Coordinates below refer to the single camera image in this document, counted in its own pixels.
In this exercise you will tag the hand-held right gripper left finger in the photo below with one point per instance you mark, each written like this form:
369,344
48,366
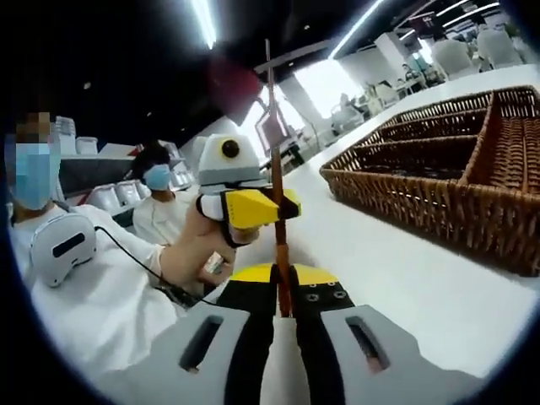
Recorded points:
169,363

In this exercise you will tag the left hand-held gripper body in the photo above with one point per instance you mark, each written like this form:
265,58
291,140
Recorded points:
228,169

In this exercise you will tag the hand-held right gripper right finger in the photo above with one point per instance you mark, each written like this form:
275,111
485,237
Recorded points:
379,363

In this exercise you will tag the brown wooden chopstick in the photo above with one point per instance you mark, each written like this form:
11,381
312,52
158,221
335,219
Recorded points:
280,261
286,270

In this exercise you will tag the brown wicker cutlery storage tray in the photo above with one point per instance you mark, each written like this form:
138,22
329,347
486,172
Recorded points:
422,202

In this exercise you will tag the person's left hand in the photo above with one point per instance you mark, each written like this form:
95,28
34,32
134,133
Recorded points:
198,253

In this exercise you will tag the person's right hand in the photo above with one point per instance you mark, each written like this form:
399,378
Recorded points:
284,371

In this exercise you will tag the dark red panel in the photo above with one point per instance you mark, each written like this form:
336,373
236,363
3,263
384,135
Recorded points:
234,90

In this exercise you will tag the person in white sleeve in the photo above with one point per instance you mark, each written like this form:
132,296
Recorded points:
105,316

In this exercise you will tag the row of white bins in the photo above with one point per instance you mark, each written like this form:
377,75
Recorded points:
126,192

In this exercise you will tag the ceiling light strips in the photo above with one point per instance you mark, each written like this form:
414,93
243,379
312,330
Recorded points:
206,25

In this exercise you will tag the white chest-worn device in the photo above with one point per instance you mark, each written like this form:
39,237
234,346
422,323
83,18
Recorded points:
63,249

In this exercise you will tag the hanging dark screen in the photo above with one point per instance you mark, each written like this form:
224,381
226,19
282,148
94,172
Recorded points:
424,20

